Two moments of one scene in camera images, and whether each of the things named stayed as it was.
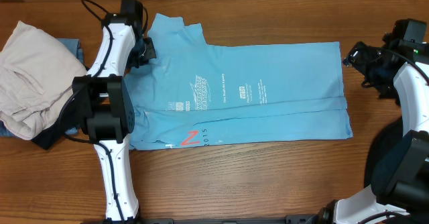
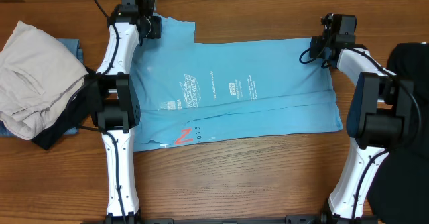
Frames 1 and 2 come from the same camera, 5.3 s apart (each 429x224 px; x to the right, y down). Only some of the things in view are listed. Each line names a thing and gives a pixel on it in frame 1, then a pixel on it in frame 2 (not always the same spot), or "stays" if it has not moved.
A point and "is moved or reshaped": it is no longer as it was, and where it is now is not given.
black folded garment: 84,103 stays
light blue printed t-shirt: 196,93 is moved or reshaped
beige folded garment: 37,74 stays
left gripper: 150,53 -> 156,33
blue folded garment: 74,46 stays
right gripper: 385,85 -> 314,44
